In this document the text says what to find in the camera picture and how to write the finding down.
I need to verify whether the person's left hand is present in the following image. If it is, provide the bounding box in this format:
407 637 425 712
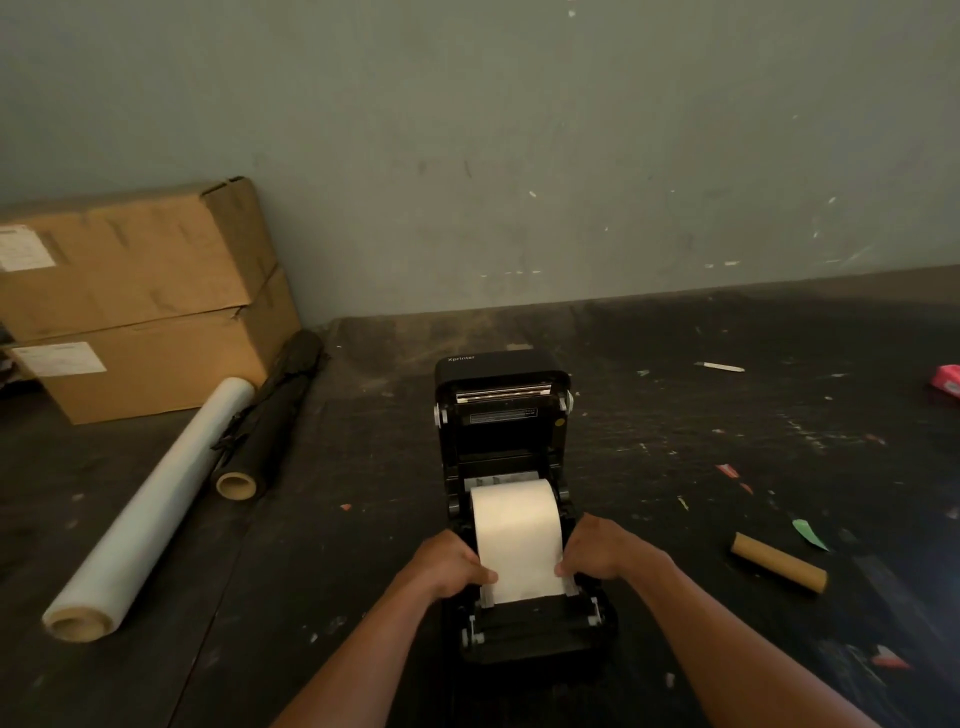
404 529 499 601

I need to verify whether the person's right hand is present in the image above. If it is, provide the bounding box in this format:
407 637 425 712
555 513 675 583

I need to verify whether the white label paper roll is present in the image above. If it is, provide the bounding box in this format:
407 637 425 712
470 479 580 607

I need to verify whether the person's left forearm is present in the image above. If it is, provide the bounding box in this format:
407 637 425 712
271 570 444 728

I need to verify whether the person's right forearm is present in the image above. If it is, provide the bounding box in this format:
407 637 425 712
622 555 880 728

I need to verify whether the black label printer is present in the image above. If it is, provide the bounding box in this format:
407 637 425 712
434 349 619 666

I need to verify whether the empty brown cardboard tube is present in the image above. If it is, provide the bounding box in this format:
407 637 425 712
731 532 829 595

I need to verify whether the black film roll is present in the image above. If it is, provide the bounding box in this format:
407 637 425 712
210 329 324 503

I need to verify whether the clear stretch film roll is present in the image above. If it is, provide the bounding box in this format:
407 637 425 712
42 376 257 644

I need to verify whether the brown cardboard box white label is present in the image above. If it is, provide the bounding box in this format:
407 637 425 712
10 264 303 426

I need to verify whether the large brown cardboard box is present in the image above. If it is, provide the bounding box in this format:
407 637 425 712
0 176 280 345

